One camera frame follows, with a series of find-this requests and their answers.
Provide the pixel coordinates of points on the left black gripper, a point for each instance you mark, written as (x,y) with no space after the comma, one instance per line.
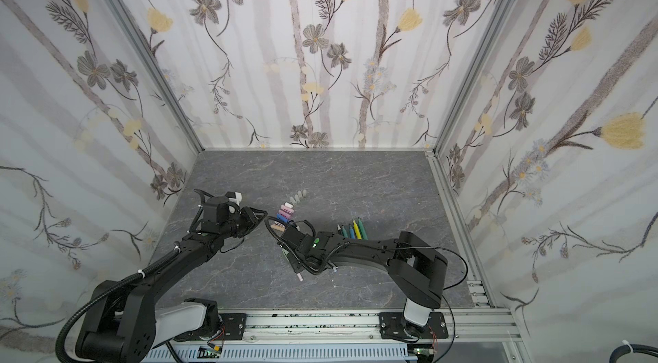
(251,220)

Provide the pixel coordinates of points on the blue pen cap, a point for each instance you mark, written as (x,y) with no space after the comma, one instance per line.
(283,219)

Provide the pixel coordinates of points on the white perforated cable duct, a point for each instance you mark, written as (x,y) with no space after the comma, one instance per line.
(385,352)

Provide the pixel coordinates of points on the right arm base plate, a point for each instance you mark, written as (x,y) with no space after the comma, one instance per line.
(393,326)

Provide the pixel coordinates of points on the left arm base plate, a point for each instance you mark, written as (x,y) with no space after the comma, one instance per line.
(226,327)

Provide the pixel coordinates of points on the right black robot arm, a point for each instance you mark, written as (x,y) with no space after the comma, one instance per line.
(418,270)

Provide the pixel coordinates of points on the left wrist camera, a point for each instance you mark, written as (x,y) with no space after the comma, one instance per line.
(227,203)

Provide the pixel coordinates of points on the yellow highlighter marker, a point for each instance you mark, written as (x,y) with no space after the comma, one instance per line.
(356,230)

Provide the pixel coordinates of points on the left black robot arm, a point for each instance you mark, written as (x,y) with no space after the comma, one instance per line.
(121,322)

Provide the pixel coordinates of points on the aluminium mounting rail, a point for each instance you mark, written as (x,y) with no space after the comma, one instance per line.
(362,326)

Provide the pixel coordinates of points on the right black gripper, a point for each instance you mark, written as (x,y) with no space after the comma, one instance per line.
(290,238)

